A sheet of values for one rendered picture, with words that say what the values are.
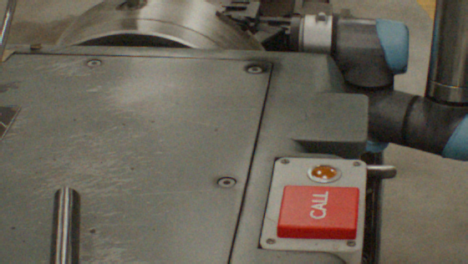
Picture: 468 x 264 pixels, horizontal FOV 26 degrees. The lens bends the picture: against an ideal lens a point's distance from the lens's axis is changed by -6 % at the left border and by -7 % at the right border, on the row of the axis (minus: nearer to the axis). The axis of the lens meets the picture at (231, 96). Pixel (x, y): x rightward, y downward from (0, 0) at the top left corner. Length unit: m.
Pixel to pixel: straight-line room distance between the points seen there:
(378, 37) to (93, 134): 0.59
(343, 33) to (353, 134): 0.52
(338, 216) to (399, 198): 2.38
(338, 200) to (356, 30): 0.65
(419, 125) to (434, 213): 1.68
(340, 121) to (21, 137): 0.29
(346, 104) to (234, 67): 0.13
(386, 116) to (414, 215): 1.65
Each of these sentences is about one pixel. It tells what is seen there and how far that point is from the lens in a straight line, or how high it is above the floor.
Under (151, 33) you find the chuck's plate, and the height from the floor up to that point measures 1.23.
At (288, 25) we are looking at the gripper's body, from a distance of 1.47.
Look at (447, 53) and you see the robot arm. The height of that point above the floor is 1.13.
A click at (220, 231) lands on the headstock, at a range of 0.78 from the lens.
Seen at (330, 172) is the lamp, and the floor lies 1.26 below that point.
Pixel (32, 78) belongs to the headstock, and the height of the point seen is 1.26.
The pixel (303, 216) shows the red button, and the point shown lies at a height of 1.27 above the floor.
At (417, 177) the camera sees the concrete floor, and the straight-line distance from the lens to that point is 3.27.
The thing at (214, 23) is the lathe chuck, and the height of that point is 1.22.
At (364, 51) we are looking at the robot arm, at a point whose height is 1.11.
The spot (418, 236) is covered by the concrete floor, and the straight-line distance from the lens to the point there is 2.99.
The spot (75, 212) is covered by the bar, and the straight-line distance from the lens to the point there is 0.78.
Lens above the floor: 1.70
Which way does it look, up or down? 27 degrees down
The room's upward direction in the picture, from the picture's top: 1 degrees counter-clockwise
